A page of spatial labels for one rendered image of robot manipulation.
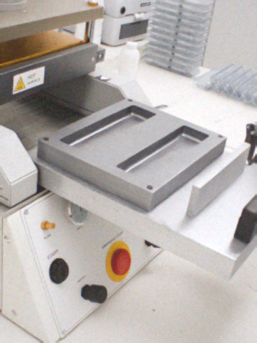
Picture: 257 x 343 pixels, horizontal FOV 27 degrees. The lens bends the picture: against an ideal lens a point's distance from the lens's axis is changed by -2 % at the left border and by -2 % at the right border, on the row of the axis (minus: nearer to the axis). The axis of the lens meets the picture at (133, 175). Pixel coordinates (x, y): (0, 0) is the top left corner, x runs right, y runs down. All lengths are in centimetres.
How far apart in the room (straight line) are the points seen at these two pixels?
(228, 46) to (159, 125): 252
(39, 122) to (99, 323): 32
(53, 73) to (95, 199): 22
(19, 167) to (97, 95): 26
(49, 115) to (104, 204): 30
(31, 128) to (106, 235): 20
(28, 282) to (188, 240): 22
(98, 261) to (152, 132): 20
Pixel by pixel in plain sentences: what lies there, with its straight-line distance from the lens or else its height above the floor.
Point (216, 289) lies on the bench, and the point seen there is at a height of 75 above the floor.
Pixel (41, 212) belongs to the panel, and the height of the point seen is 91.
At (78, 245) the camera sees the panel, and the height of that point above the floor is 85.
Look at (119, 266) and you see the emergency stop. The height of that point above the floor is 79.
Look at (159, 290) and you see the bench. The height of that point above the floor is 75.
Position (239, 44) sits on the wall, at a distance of 322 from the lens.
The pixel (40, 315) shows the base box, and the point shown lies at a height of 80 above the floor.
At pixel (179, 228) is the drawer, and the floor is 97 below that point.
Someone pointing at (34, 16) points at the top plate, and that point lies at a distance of 76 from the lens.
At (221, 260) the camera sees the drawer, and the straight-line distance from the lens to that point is 57.
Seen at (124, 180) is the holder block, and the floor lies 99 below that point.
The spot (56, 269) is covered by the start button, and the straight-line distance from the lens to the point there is 70.
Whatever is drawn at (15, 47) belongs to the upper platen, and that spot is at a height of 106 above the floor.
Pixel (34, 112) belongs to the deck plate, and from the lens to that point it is 89.
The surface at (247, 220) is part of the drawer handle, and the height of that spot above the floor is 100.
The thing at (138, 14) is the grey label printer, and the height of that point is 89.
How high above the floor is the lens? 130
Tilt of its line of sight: 30 degrees down
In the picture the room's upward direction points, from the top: 10 degrees clockwise
